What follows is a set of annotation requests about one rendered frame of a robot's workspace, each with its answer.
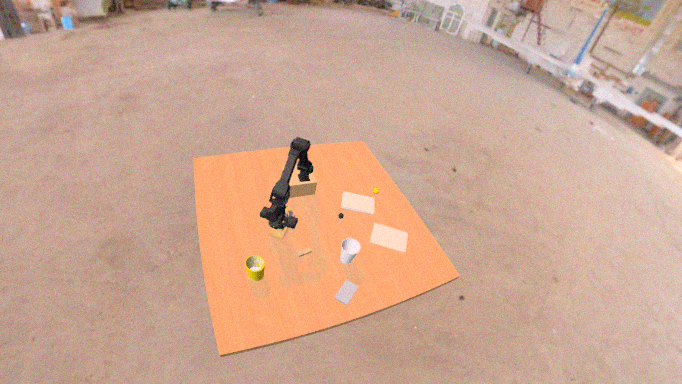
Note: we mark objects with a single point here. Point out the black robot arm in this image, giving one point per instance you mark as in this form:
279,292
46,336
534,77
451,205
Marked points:
281,190

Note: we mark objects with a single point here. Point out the yellow mug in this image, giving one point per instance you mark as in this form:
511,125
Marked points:
255,267

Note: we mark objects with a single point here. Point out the grey cup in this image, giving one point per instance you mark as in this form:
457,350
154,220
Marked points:
350,248

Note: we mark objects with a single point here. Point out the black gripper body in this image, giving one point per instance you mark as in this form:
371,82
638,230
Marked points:
290,221

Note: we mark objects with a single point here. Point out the beige flat rectangular pad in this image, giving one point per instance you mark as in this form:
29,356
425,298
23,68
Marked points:
389,237

